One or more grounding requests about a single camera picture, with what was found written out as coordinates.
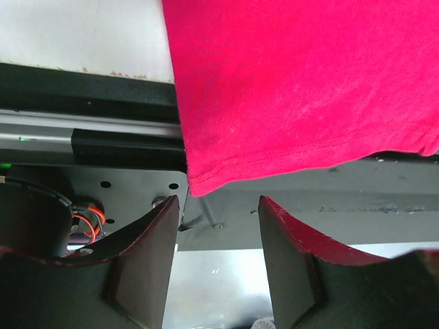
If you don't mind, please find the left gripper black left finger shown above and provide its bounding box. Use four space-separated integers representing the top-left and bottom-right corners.
1 196 180 328

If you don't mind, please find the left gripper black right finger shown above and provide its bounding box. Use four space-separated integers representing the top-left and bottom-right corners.
258 196 438 328

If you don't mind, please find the pink t shirt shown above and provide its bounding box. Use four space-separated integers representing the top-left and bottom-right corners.
163 1 438 197

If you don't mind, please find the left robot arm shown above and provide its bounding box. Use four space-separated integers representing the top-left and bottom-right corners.
1 167 438 328

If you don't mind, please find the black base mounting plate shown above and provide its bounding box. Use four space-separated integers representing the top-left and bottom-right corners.
1 64 438 254

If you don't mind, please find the aluminium front rail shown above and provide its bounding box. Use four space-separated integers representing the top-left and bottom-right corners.
1 109 182 154

